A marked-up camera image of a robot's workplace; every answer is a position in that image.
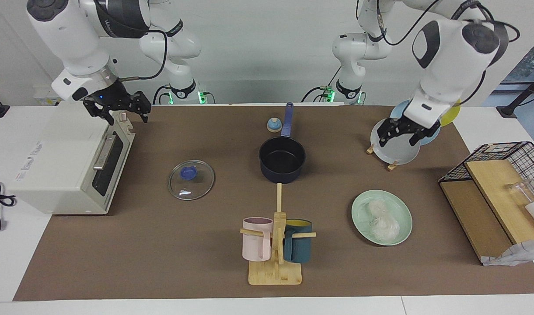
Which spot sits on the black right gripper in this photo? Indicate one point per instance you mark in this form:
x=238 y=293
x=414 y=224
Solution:
x=116 y=98

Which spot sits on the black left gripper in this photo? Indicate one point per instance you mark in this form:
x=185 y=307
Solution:
x=417 y=127

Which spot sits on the light green plate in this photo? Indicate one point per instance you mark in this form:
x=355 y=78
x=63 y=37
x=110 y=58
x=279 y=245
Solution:
x=404 y=216

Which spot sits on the light blue plate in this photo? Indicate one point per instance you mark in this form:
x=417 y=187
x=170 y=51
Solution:
x=400 y=111

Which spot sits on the wooden plate rack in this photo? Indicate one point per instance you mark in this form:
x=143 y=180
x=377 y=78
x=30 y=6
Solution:
x=392 y=166

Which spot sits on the dark teal mug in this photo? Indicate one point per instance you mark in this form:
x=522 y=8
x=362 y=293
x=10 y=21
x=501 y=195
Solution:
x=299 y=249

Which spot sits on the grey plate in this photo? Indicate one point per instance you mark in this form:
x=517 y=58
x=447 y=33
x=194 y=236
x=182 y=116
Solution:
x=398 y=153

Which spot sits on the small blue wooden bell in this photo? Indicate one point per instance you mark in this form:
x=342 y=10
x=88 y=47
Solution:
x=274 y=126

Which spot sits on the brown table mat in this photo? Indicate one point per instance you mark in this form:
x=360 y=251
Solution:
x=162 y=245

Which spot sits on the black stand foot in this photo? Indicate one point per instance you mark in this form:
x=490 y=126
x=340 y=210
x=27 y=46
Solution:
x=507 y=110

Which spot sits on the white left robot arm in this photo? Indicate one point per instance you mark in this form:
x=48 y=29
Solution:
x=446 y=65

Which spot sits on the clear glass cup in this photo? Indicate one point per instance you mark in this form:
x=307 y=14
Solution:
x=518 y=190

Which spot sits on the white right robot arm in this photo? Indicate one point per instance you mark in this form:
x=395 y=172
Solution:
x=74 y=39

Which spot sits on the dark blue saucepan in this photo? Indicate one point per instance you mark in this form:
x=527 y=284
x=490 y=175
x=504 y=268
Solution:
x=282 y=176

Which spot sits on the grey patterned cloth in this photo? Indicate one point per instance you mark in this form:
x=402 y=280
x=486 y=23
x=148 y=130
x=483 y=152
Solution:
x=516 y=253

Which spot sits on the white toaster oven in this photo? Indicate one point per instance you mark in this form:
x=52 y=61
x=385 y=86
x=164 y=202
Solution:
x=61 y=166

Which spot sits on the pink mug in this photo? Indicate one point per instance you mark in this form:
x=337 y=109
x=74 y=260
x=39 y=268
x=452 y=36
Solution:
x=253 y=245

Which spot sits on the yellow plate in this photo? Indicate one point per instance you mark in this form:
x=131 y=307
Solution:
x=452 y=114

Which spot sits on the white power strip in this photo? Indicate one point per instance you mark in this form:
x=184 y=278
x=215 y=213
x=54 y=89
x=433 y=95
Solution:
x=43 y=96

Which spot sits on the clear plastic food bag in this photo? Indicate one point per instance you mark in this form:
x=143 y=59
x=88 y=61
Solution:
x=382 y=223

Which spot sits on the wooden mug rack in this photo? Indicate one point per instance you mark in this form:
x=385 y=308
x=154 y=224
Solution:
x=275 y=275

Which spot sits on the glass lid with blue knob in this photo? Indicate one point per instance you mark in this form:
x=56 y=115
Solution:
x=199 y=183

